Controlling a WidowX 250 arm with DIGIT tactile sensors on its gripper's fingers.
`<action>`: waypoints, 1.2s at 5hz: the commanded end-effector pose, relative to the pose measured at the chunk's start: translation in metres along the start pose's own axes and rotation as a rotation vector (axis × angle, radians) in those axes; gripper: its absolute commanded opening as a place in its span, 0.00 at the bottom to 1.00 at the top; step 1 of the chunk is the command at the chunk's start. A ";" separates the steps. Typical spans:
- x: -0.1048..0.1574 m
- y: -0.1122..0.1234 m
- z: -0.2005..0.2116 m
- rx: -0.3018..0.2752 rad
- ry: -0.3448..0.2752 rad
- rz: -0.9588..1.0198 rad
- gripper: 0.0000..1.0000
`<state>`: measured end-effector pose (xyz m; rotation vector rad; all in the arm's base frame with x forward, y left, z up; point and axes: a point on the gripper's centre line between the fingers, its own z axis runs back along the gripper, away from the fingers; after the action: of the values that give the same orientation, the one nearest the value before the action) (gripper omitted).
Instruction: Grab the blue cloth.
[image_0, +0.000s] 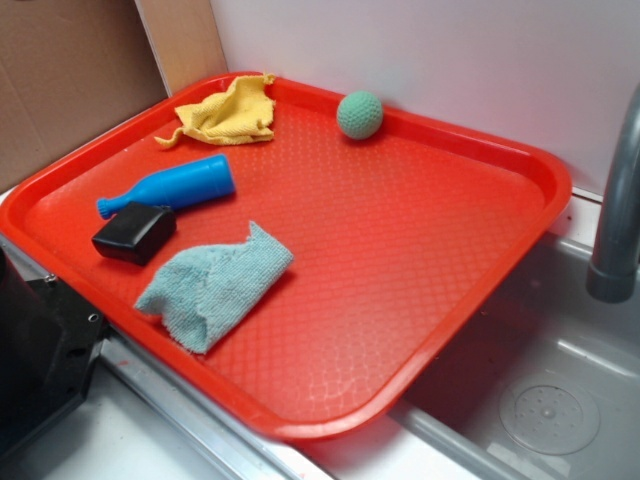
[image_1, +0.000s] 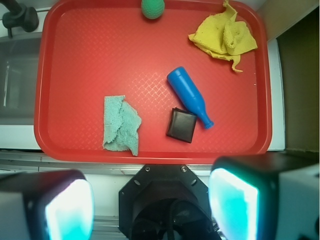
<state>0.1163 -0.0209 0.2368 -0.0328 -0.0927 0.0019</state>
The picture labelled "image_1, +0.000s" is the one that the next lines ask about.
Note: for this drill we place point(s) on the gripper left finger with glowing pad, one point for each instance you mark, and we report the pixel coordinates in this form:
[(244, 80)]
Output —
[(50, 205)]

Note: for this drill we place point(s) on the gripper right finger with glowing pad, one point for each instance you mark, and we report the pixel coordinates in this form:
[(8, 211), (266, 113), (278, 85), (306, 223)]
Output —
[(271, 196)]

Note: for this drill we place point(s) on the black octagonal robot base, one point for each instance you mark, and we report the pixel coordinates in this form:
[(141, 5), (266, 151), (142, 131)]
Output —
[(166, 202)]

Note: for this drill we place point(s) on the light blue cloth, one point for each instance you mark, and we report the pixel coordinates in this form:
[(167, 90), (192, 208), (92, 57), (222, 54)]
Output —
[(121, 123)]

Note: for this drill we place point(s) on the yellow cloth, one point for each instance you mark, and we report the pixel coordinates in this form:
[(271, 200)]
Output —
[(222, 37)]

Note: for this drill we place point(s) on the black square box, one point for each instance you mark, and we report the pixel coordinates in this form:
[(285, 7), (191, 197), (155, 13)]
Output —
[(181, 125)]

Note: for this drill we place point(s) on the blue plastic bottle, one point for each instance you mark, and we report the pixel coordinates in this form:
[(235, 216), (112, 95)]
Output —
[(189, 95)]

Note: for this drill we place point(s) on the metal sink basin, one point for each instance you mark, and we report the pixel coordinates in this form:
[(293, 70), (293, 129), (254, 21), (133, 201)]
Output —
[(18, 78)]

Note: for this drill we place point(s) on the red plastic tray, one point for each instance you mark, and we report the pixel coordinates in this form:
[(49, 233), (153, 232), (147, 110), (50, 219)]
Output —
[(91, 49)]

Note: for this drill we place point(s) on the green knitted ball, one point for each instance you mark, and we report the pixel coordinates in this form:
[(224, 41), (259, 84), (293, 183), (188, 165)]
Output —
[(152, 9)]

